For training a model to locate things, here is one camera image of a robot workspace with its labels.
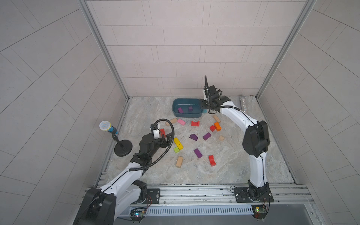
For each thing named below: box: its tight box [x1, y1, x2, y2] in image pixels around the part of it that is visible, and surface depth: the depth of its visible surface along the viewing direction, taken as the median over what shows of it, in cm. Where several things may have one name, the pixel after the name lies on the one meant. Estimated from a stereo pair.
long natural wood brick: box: [165, 117, 178, 127], surface depth 104 cm
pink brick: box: [177, 118, 186, 126], surface depth 102 cm
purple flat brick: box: [193, 148, 203, 159], surface depth 88 cm
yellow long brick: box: [173, 137, 184, 150], surface depth 91 cm
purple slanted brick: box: [202, 132, 212, 141], surface depth 96 cm
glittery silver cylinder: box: [239, 95, 248, 113], surface depth 113 cm
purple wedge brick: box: [188, 134, 199, 142], surface depth 96 cm
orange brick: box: [214, 121, 222, 132], surface depth 98 cm
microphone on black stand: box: [98, 120, 133, 157], surface depth 86 cm
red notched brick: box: [208, 154, 217, 167], surface depth 85 cm
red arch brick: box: [190, 120, 201, 127], surface depth 101 cm
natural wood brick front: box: [175, 156, 184, 169], surface depth 84 cm
